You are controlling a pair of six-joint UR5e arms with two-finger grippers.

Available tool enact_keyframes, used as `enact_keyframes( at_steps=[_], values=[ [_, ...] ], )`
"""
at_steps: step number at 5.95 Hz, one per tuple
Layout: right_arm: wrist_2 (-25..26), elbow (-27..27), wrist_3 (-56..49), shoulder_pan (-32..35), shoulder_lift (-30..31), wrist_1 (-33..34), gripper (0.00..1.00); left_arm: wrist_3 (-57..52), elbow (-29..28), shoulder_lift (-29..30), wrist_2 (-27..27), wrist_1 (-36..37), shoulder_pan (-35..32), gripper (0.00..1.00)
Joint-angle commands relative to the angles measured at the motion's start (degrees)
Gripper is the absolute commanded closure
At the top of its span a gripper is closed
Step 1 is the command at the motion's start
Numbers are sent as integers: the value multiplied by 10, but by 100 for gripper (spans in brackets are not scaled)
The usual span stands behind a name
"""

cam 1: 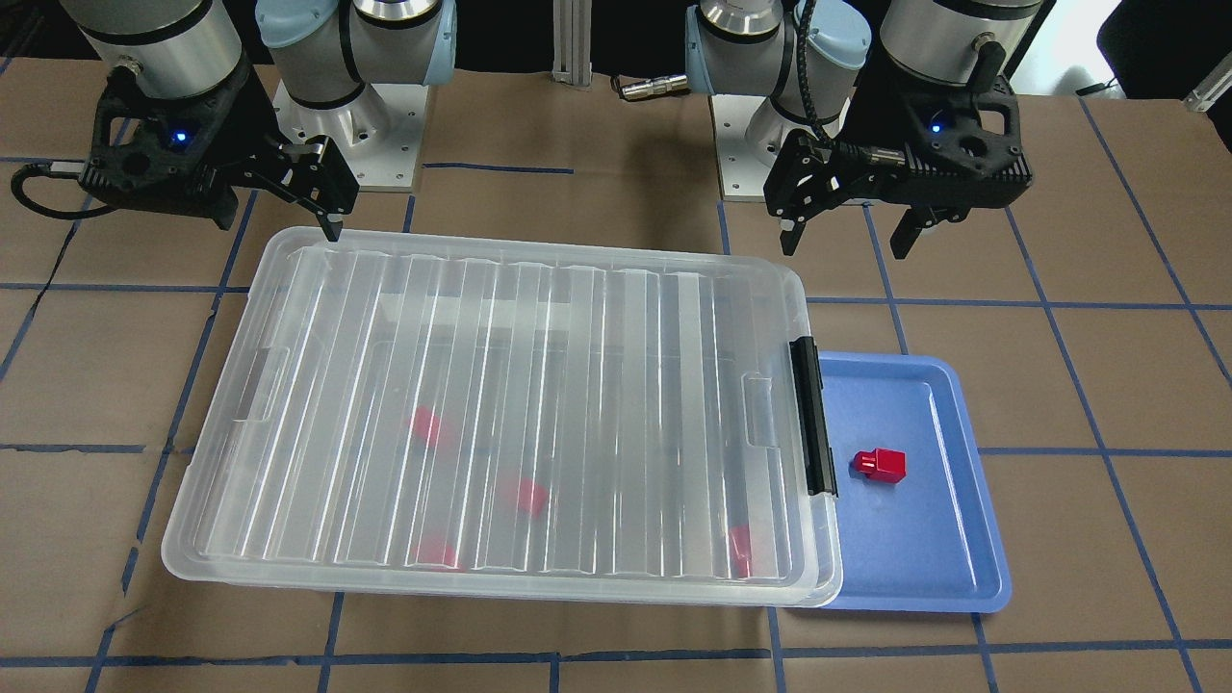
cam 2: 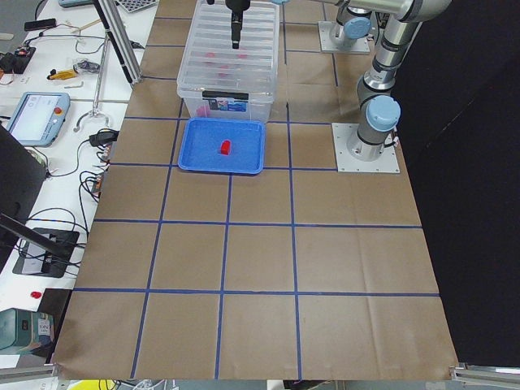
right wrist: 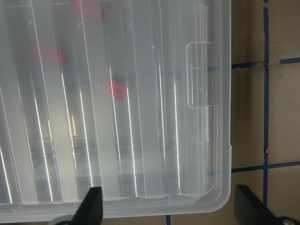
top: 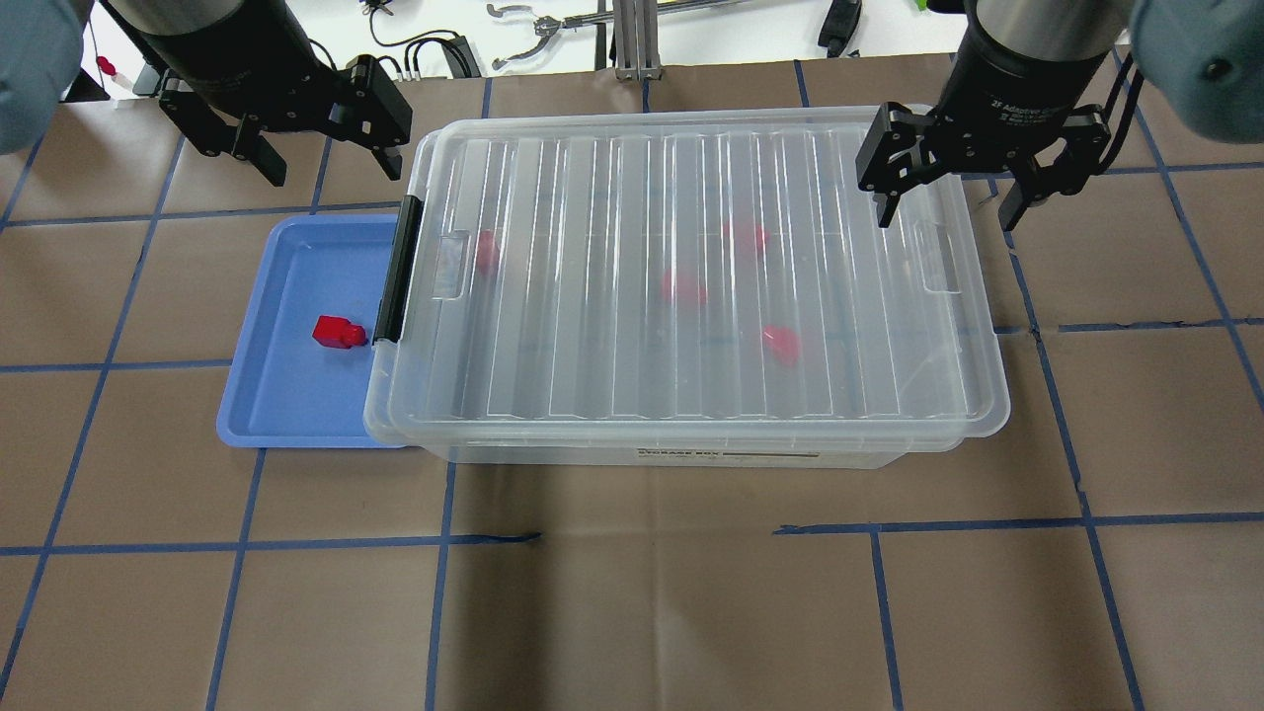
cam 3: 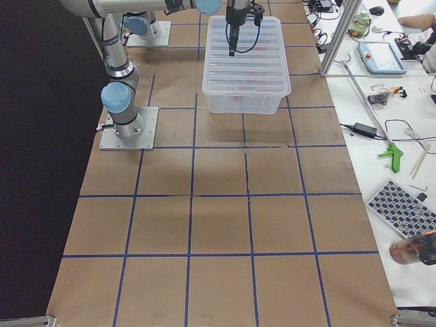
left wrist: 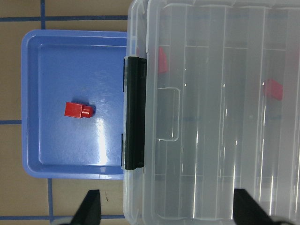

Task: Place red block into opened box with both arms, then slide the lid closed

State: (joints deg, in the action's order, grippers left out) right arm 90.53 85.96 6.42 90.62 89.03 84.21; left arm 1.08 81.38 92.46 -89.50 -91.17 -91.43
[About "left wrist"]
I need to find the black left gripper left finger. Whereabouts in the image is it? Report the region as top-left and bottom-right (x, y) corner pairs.
(70, 189), (102, 225)

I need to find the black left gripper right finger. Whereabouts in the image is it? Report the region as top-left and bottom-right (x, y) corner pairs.
(233, 188), (276, 225)

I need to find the clear plastic box lid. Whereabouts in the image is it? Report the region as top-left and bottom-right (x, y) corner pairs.
(142, 0), (300, 225)

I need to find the clear plastic storage box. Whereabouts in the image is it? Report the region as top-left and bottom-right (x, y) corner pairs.
(122, 0), (148, 225)

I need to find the red block under lid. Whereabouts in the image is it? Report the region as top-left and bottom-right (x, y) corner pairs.
(263, 79), (283, 101)

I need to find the blue plastic tray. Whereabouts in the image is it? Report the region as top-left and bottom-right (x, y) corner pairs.
(21, 30), (127, 180)

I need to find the black box latch handle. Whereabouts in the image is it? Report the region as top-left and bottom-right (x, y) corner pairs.
(123, 56), (147, 170)

